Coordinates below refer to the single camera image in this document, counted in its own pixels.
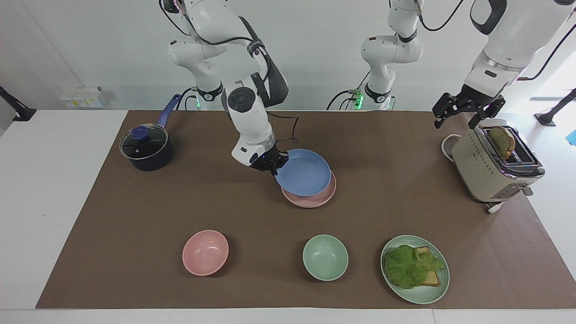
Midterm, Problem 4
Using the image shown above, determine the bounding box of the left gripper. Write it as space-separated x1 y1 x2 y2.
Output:
432 84 506 131

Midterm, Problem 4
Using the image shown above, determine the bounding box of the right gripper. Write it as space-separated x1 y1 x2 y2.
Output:
250 149 289 176

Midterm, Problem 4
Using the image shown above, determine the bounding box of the blue plate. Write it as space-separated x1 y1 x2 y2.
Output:
274 148 332 197

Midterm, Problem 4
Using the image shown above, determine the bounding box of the bread slice with dark spread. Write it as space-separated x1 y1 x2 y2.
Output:
488 126 517 160

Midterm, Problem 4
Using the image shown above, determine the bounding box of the pink plate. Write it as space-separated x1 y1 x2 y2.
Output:
281 171 337 209

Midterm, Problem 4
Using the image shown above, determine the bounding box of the beige toaster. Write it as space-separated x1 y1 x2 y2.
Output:
451 118 546 203

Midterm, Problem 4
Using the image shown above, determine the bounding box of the black stand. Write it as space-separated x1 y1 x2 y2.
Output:
534 88 576 126
0 85 37 122

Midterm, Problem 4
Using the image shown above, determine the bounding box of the green bowl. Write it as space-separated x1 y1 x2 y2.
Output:
302 234 350 282

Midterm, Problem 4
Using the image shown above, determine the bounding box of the pink bowl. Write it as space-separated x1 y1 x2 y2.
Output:
182 229 230 277

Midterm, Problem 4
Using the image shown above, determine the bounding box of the dark blue saucepan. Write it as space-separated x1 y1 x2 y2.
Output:
119 94 182 172

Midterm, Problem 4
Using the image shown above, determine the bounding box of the glass lid with blue knob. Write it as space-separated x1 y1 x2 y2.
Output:
119 124 169 161

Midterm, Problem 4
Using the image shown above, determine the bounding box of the green lettuce leaf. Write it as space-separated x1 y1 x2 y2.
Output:
383 244 446 290

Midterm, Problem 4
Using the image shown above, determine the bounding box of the toast slice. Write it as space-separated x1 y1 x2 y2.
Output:
414 246 442 287

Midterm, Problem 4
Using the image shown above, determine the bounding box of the green plate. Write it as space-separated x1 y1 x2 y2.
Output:
380 234 450 305

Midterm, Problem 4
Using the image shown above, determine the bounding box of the black cable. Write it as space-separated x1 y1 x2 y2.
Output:
175 87 199 111
158 0 258 48
517 22 576 82
327 70 372 111
268 112 301 152
416 0 465 32

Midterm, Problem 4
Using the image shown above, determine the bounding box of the white wall socket box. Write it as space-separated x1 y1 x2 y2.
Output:
60 86 109 109

